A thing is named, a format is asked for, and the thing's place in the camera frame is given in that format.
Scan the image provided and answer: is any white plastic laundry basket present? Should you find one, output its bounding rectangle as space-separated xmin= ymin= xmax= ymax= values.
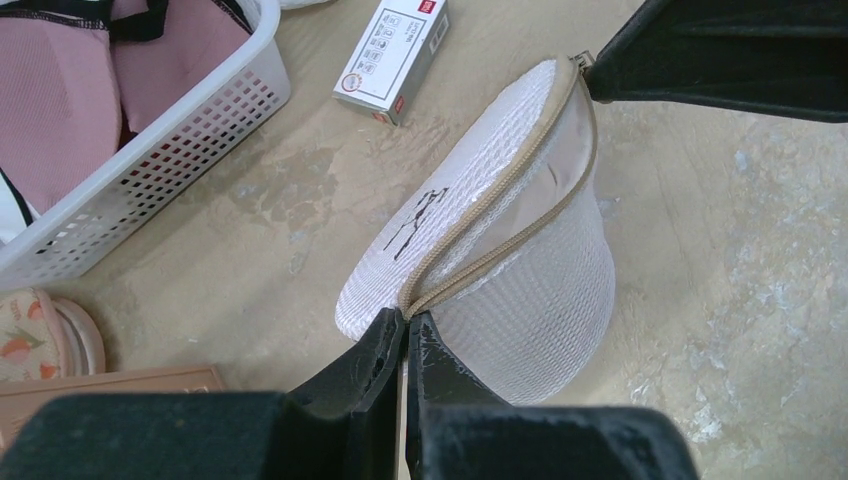
xmin=1 ymin=1 xmax=291 ymax=291

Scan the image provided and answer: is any orange plastic file organizer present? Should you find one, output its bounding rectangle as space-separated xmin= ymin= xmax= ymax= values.
xmin=0 ymin=364 xmax=227 ymax=452

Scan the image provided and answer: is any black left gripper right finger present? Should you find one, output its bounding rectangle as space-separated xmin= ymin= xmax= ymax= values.
xmin=406 ymin=313 xmax=699 ymax=479

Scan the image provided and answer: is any pink bra with black straps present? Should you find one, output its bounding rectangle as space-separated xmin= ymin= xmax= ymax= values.
xmin=1 ymin=1 xmax=252 ymax=227

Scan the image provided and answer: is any floral round pouch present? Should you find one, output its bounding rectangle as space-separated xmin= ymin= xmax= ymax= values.
xmin=1 ymin=288 xmax=106 ymax=383

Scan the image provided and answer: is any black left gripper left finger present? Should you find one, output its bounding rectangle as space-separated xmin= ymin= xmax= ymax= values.
xmin=1 ymin=308 xmax=406 ymax=479

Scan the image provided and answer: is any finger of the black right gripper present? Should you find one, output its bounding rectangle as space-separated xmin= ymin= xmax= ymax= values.
xmin=584 ymin=0 xmax=847 ymax=123

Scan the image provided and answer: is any white mesh laundry bag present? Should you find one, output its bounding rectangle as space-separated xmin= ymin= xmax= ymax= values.
xmin=335 ymin=57 xmax=615 ymax=405

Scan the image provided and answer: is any white and red box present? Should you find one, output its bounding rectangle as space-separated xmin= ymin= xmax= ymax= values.
xmin=332 ymin=0 xmax=450 ymax=126

